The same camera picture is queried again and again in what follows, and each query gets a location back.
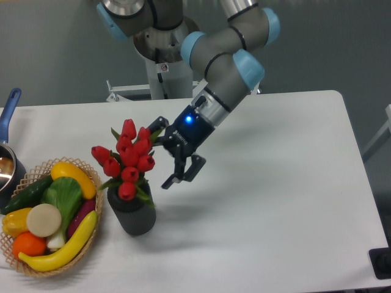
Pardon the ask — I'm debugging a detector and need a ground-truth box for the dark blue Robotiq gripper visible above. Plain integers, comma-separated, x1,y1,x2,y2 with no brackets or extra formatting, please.
147,105,215,189

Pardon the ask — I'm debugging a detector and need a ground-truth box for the red tulip bouquet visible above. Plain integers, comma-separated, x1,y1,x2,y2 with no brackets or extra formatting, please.
91,119,166,207

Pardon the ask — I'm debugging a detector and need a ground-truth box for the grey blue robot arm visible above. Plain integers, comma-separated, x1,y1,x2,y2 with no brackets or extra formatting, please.
97,1,280,189

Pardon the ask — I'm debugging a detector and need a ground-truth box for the dark grey ribbed vase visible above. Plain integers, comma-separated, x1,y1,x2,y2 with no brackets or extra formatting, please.
107,187,156,236

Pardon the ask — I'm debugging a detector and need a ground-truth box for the purple sweet potato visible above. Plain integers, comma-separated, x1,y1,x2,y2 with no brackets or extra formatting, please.
67,200,95,239

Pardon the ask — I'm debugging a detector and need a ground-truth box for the yellow squash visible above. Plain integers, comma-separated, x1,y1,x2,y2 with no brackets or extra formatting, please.
50,162,96,200

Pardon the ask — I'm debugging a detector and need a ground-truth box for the green bok choy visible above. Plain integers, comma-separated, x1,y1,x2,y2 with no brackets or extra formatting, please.
40,177,82,252

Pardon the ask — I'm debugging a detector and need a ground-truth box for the woven wicker basket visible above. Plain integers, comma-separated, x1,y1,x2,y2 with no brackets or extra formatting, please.
1,157,103,278

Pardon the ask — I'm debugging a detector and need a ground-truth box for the yellow banana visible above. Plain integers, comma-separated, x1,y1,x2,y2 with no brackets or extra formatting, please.
18,211,98,272

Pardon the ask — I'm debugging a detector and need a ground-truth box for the green cucumber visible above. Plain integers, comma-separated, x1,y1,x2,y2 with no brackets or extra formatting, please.
1,176,53,215

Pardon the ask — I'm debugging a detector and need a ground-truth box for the orange fruit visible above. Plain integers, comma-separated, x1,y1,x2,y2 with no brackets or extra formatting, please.
12,232,46,260

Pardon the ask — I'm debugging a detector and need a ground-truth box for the yellow bell pepper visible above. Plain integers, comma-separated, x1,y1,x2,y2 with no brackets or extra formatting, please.
2,208,32,237

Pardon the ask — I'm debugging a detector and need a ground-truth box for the black device at edge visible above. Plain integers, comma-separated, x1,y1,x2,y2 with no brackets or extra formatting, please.
369,247,390,280

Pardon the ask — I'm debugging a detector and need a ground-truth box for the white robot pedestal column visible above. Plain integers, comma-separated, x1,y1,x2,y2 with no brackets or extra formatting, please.
133,16,202,100

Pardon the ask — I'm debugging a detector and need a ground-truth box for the white metal base frame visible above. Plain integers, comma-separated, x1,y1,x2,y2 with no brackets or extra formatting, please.
105,79,208,103

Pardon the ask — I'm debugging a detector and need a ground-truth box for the blue handled saucepan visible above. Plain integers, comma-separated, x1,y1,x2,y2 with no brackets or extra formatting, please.
1,88,26,208

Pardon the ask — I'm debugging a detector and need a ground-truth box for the white table leg frame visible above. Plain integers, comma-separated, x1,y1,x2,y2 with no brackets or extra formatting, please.
362,105,390,164

